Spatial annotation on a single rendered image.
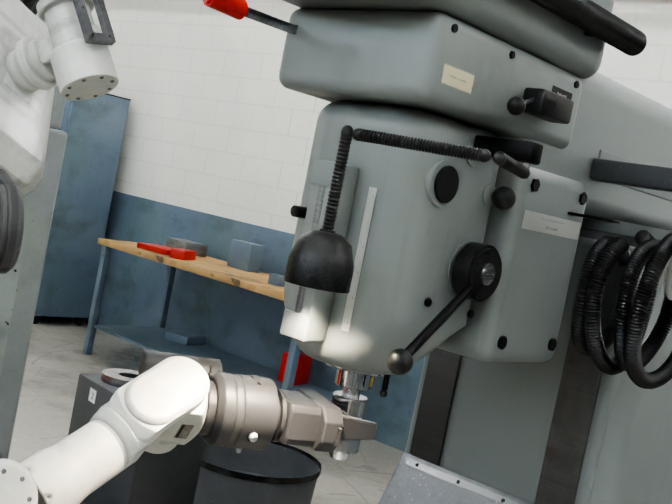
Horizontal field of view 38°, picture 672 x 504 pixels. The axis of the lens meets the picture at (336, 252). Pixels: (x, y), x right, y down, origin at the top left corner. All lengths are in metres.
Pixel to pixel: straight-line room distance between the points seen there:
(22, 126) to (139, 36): 7.85
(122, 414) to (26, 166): 0.29
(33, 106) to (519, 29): 0.57
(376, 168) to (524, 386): 0.53
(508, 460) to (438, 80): 0.69
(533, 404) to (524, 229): 0.36
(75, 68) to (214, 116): 6.90
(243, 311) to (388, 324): 6.35
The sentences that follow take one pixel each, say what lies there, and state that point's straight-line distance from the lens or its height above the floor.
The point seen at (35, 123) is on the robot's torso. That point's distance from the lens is 1.18.
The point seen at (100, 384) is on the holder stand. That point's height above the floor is 1.15.
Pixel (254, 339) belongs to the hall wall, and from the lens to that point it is 7.38.
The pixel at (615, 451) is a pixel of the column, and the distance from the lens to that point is 1.51.
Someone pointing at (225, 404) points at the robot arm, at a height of 1.25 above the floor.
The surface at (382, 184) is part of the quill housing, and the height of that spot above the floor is 1.54.
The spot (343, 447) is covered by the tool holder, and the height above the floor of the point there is 1.21.
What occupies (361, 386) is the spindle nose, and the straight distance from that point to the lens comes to 1.23.
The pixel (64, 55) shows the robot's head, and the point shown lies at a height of 1.60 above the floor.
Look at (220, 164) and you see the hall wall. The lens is 7.85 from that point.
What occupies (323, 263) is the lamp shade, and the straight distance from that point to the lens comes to 1.02.
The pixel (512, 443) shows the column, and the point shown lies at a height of 1.19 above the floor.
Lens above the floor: 1.51
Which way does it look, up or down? 3 degrees down
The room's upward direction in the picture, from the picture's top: 11 degrees clockwise
